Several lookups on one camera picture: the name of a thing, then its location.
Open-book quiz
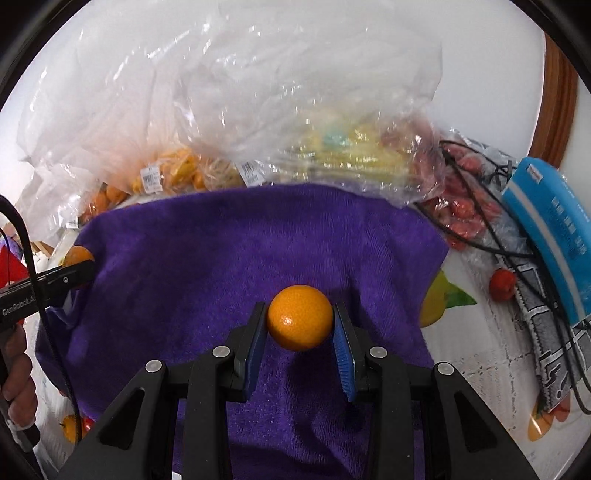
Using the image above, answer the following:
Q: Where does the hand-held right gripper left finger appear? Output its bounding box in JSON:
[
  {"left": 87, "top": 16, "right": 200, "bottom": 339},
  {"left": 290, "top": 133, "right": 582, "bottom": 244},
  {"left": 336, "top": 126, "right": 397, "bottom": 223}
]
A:
[{"left": 55, "top": 302, "right": 271, "bottom": 480}]

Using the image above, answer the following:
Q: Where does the small red fruit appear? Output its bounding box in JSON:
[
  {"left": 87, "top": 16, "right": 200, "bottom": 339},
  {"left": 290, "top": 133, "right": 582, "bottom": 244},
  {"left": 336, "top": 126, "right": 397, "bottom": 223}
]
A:
[{"left": 489, "top": 269, "right": 518, "bottom": 304}]

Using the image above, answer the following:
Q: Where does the red cloth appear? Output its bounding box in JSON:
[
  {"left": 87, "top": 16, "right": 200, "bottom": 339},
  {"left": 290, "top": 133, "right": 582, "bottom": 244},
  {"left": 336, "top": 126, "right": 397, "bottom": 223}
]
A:
[{"left": 0, "top": 244, "right": 27, "bottom": 289}]

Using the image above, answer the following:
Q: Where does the clear bag of red fruit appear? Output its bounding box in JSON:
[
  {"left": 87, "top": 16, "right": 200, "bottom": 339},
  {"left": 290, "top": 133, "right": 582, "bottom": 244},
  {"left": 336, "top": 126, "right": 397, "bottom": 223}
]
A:
[{"left": 413, "top": 134, "right": 513, "bottom": 252}]

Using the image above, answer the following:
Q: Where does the purple towel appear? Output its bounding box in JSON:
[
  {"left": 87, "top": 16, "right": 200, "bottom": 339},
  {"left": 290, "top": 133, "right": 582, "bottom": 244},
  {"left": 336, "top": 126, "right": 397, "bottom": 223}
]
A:
[{"left": 34, "top": 182, "right": 451, "bottom": 480}]

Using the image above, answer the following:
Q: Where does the tangled black cable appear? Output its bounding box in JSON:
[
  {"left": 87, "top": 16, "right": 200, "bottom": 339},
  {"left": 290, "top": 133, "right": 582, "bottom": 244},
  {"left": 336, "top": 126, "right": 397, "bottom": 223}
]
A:
[{"left": 438, "top": 140, "right": 591, "bottom": 416}]

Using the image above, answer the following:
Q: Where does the person's left hand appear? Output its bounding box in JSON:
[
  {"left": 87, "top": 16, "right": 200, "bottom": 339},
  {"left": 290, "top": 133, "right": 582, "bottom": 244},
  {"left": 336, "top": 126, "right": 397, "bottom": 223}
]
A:
[{"left": 1, "top": 325, "right": 38, "bottom": 428}]

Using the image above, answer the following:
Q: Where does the clear bag of kumquats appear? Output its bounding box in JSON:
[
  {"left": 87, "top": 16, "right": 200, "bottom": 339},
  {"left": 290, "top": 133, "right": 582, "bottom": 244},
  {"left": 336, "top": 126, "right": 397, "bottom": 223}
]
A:
[{"left": 129, "top": 69, "right": 245, "bottom": 195}]

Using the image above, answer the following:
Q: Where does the fruit print tablecloth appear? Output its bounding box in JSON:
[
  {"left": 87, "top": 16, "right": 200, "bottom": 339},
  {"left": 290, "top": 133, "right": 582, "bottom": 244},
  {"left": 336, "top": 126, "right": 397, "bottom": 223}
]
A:
[{"left": 25, "top": 185, "right": 591, "bottom": 480}]

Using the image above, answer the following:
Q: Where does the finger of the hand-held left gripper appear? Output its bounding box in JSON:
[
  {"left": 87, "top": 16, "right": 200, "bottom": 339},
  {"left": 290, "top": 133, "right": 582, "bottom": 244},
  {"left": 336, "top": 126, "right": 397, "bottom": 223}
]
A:
[{"left": 34, "top": 260, "right": 97, "bottom": 306}]

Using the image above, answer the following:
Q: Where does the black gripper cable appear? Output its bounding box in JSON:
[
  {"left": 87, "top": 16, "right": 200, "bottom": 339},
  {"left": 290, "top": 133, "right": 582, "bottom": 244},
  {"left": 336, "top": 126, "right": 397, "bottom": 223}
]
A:
[{"left": 0, "top": 195, "right": 86, "bottom": 439}]

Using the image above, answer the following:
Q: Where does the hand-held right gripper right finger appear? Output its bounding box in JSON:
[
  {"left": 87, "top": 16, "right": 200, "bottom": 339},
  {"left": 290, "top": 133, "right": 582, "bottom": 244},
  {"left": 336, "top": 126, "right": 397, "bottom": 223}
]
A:
[{"left": 332, "top": 302, "right": 541, "bottom": 480}]

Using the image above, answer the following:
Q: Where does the wooden door frame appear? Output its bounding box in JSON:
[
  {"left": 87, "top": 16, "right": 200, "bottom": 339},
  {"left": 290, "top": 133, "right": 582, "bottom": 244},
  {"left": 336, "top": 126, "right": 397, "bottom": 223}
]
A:
[{"left": 526, "top": 32, "right": 579, "bottom": 172}]

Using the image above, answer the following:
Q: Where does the small orange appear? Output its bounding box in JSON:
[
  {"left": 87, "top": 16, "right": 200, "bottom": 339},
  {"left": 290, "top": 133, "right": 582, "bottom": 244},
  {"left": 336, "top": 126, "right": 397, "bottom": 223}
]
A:
[{"left": 62, "top": 246, "right": 95, "bottom": 269}]

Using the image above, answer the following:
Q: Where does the clear bag of yellow fruit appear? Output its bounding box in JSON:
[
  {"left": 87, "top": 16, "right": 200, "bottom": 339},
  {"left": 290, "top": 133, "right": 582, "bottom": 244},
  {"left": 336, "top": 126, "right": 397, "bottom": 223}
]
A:
[{"left": 185, "top": 0, "right": 446, "bottom": 208}]

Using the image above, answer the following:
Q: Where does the blue box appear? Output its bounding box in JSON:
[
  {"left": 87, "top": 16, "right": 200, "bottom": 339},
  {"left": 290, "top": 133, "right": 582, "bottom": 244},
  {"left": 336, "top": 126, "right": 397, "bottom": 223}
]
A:
[{"left": 501, "top": 157, "right": 591, "bottom": 326}]

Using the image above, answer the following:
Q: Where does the smooth round orange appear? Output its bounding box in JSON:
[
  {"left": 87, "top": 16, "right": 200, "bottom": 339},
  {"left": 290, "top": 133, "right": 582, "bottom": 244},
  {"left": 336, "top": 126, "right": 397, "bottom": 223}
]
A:
[{"left": 267, "top": 285, "right": 334, "bottom": 352}]

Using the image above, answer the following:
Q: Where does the clear bag of mandarins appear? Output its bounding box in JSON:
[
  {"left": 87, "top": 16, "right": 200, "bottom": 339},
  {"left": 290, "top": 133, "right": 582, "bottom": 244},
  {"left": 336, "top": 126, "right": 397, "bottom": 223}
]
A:
[{"left": 18, "top": 28, "right": 139, "bottom": 232}]

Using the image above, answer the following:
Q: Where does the grey patterned pouch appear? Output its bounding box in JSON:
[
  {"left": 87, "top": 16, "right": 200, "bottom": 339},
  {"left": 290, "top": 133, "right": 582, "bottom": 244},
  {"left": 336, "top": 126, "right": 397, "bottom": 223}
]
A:
[{"left": 508, "top": 258, "right": 591, "bottom": 412}]

